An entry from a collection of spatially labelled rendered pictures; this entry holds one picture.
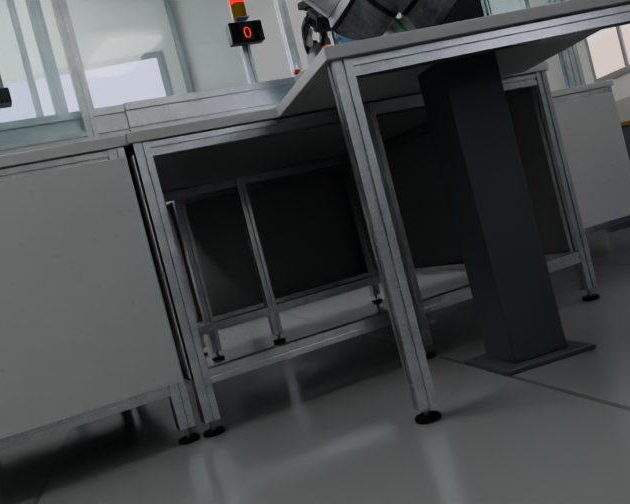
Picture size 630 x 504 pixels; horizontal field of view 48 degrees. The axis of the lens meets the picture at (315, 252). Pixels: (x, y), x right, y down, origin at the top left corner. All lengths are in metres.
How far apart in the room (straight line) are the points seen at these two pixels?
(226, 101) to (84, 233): 0.58
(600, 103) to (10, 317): 2.99
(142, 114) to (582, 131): 2.37
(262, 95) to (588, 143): 2.05
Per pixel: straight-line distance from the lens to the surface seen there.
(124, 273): 1.98
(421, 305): 2.28
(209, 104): 2.17
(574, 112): 3.81
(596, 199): 3.80
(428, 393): 1.64
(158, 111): 2.12
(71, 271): 1.96
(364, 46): 1.63
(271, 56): 5.82
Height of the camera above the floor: 0.47
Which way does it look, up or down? 1 degrees down
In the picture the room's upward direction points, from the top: 14 degrees counter-clockwise
